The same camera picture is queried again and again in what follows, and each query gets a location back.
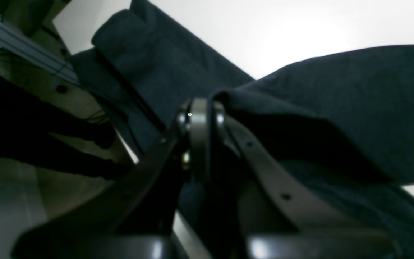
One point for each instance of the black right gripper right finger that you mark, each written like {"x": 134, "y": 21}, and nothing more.
{"x": 281, "y": 219}

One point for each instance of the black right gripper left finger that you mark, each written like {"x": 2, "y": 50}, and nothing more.
{"x": 133, "y": 218}

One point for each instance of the dark navy long-sleeve shirt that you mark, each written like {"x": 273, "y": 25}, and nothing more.
{"x": 342, "y": 124}

